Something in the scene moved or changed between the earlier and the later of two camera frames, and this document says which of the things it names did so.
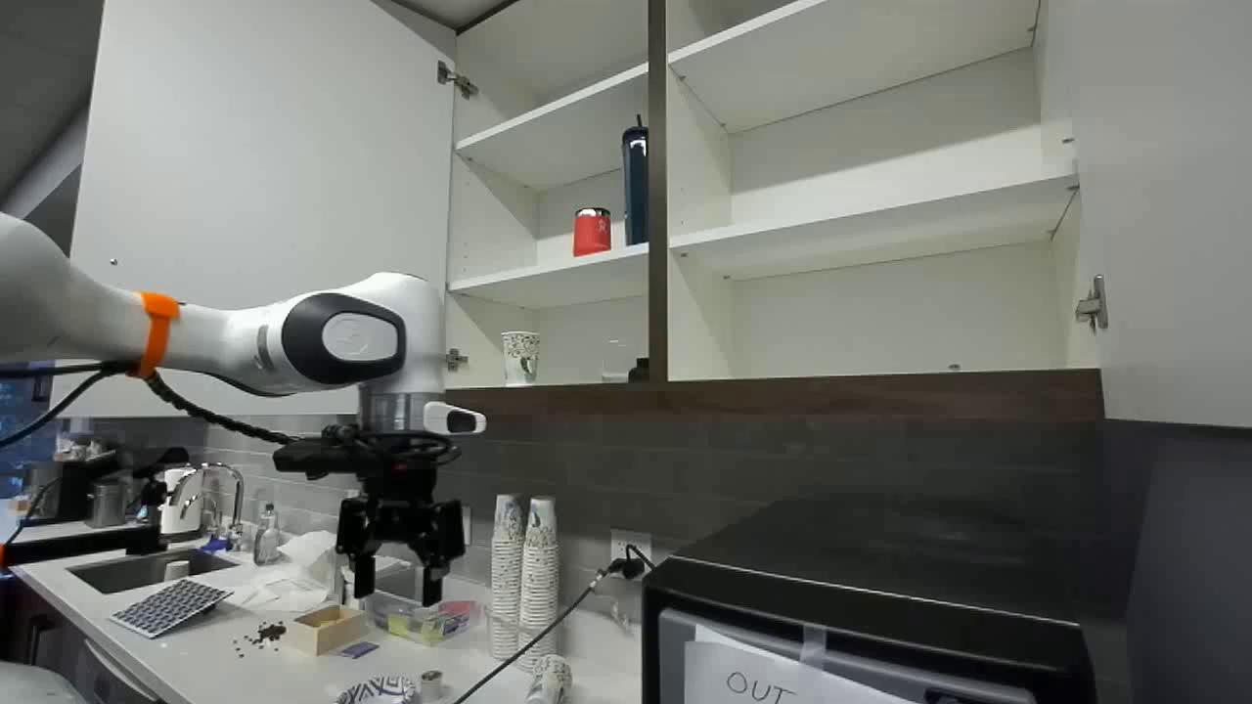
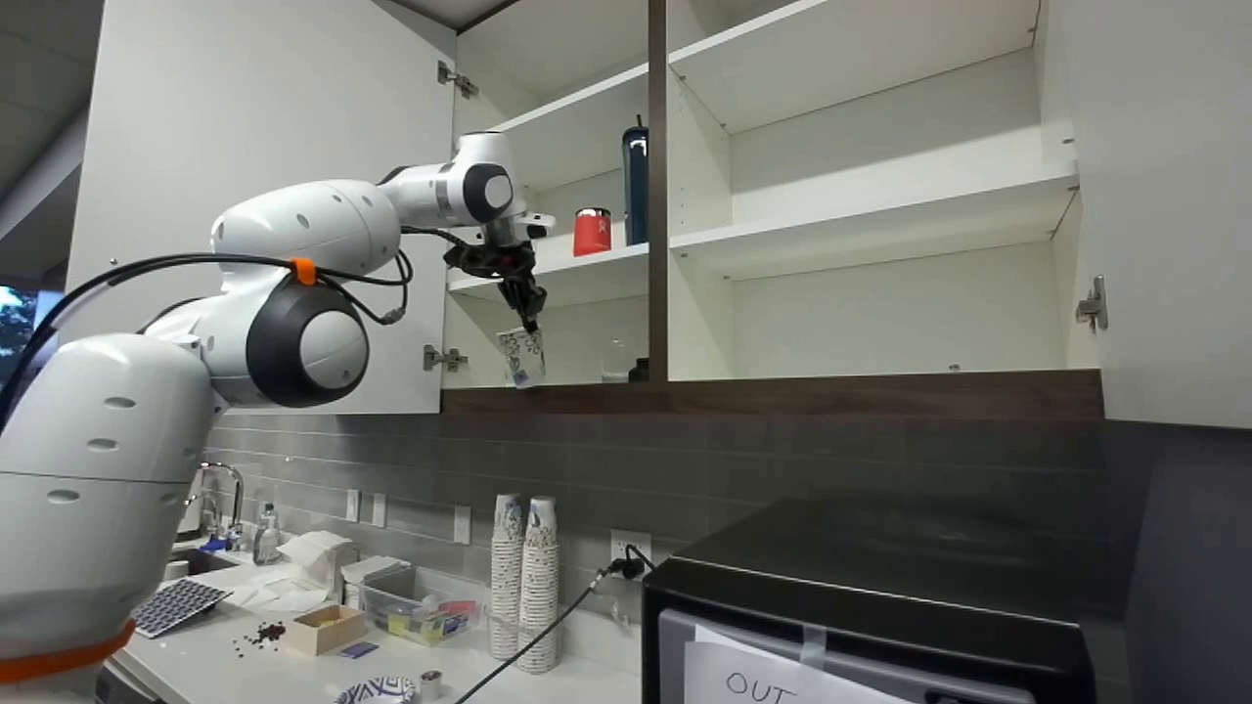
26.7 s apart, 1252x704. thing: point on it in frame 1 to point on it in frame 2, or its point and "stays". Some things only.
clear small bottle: x=267 y=540 stays
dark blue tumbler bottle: x=641 y=183 stays
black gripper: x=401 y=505 to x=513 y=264
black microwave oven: x=884 y=599 stays
